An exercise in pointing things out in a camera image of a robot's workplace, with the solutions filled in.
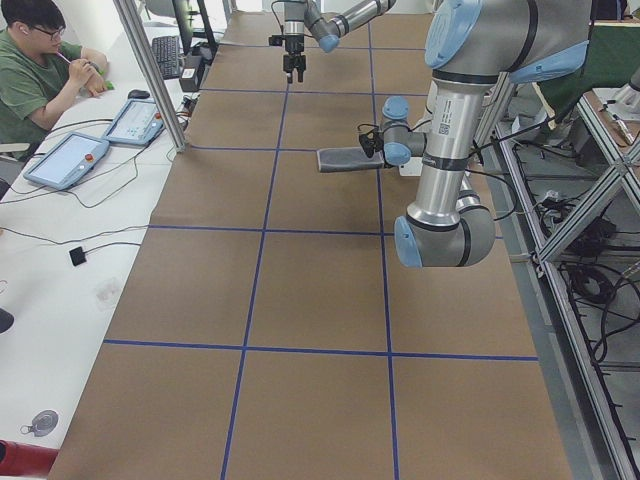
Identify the black computer mouse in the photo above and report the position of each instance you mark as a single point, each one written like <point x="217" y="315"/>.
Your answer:
<point x="138" y="94"/>

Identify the aluminium frame post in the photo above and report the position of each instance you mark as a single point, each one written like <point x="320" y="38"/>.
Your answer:
<point x="135" y="32"/>

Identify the pink and grey microfibre towel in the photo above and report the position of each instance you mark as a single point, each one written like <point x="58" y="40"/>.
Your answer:
<point x="336" y="160"/>

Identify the black monitor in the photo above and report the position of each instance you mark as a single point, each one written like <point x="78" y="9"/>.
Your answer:
<point x="184" y="15"/>

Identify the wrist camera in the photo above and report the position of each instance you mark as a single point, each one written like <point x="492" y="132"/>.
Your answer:
<point x="276" y="40"/>
<point x="371" y="142"/>

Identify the small black square device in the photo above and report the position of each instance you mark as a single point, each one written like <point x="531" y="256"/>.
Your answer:
<point x="78" y="256"/>

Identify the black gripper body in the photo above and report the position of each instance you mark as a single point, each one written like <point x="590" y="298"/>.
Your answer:
<point x="293" y="44"/>

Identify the teach pendant near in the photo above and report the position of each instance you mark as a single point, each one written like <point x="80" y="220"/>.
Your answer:
<point x="68" y="162"/>

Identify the black keyboard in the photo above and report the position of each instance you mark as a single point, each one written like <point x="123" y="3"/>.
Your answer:
<point x="167" y="51"/>

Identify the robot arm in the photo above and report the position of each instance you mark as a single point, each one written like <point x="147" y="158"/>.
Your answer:
<point x="301" y="17"/>
<point x="469" y="44"/>

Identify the teach pendant far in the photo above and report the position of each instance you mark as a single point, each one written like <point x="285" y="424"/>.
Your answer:
<point x="138" y="123"/>

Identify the teach pendant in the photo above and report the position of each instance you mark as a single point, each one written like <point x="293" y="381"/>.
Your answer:
<point x="68" y="162"/>
<point x="138" y="123"/>

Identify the black box with label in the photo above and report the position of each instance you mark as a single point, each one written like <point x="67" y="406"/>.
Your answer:
<point x="192" y="73"/>

